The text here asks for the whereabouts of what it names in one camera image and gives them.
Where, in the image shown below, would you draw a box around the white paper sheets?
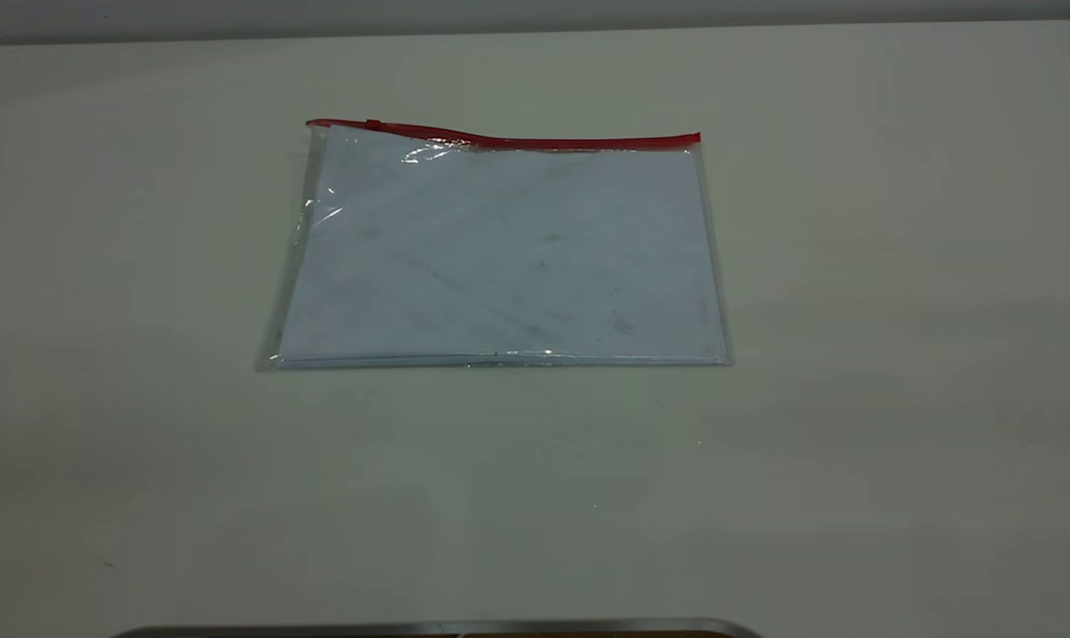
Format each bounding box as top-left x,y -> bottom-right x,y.
277,133 -> 729,365

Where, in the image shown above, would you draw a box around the transparent zip bag red zipper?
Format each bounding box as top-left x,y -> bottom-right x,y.
255,118 -> 735,371

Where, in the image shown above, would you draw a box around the grey metal bar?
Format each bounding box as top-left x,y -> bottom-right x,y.
109,618 -> 766,638

